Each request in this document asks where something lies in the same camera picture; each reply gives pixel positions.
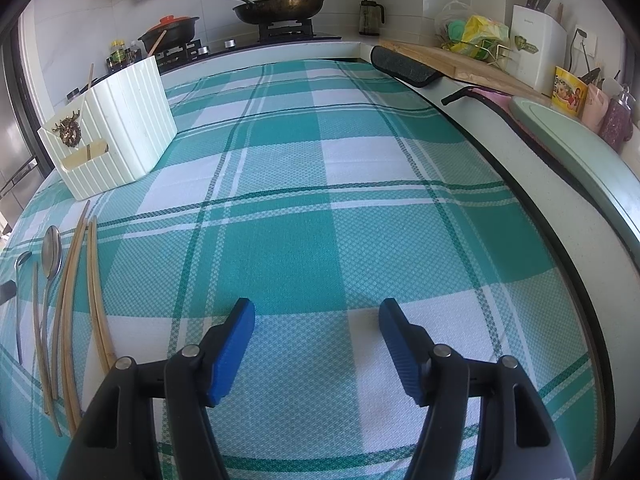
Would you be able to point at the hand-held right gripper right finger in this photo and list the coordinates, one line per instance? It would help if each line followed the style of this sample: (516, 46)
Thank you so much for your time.
(402, 350)

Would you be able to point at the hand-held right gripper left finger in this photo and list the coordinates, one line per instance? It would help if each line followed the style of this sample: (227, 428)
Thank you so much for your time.
(232, 350)

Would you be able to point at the white ribbed utensil holder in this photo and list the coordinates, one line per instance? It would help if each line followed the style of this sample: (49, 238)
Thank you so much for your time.
(135, 125)

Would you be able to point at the green plaid tablecloth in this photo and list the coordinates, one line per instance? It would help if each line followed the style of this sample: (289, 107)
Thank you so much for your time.
(300, 210)

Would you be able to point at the large metal spoon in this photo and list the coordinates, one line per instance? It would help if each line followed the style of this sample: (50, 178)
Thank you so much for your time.
(51, 252)

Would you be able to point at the small metal spoon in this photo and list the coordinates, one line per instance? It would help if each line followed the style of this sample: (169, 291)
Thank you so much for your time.
(22, 259)

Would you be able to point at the green plastic cutting board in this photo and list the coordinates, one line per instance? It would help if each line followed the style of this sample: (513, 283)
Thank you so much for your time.
(575, 145)

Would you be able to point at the pink black-trimmed mat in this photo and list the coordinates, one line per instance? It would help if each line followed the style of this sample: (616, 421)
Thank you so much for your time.
(492, 97)

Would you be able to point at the black textured pad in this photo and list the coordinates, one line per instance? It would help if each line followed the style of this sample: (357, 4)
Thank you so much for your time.
(405, 67)

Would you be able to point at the wooden cutting board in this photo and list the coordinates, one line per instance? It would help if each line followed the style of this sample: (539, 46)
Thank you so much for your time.
(465, 67)

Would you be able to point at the black-capped spice jar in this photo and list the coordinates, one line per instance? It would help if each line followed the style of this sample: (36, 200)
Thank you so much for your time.
(73, 94)

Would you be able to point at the yellow instant noodle cup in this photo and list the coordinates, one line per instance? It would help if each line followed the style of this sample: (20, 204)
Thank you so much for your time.
(570, 92)

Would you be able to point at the black gas stove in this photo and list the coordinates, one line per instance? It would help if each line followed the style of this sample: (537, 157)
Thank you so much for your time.
(240, 42)

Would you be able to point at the pink cup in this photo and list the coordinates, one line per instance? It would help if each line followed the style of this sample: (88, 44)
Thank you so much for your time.
(595, 107)

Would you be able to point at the purple glitter jar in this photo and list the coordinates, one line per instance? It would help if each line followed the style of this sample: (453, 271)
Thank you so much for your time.
(616, 122)

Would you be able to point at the dark sauce bottle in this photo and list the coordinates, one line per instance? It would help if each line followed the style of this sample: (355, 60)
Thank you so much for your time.
(133, 54)

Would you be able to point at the stainless steel refrigerator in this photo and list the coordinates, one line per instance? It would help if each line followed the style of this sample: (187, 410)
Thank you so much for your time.
(15, 125)

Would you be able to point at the yellow-capped sauce bottle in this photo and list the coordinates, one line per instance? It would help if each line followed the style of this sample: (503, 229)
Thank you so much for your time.
(117, 57)

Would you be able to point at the black clay pot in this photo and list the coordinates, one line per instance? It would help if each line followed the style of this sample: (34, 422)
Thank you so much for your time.
(167, 37)

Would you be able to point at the white knife block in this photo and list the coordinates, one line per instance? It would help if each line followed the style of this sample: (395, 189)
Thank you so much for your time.
(537, 60)

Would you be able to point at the plastic bag with sponges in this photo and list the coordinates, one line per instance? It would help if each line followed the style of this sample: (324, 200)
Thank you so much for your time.
(472, 30)

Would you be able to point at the orange pot lid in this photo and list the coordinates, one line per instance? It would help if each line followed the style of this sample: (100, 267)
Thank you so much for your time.
(172, 22)

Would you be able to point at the glass kettle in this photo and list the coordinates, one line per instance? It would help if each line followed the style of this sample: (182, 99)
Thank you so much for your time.
(370, 17)

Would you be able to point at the black frying pan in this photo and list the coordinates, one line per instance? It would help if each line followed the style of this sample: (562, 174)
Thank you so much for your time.
(280, 10)

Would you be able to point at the white wall outlet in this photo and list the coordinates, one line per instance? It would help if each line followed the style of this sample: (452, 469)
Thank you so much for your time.
(587, 40)

